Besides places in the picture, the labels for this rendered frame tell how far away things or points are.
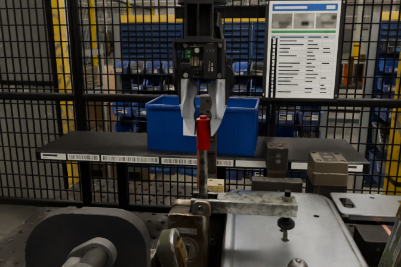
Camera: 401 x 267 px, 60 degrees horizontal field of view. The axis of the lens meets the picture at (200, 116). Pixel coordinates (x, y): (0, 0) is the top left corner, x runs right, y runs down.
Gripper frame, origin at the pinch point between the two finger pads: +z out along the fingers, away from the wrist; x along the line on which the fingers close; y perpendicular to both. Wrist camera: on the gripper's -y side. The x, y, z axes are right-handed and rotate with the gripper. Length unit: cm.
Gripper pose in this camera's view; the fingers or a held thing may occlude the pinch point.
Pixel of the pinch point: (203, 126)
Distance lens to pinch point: 56.4
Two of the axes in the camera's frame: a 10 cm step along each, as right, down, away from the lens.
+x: 9.9, 0.3, -1.1
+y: -1.2, 2.2, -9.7
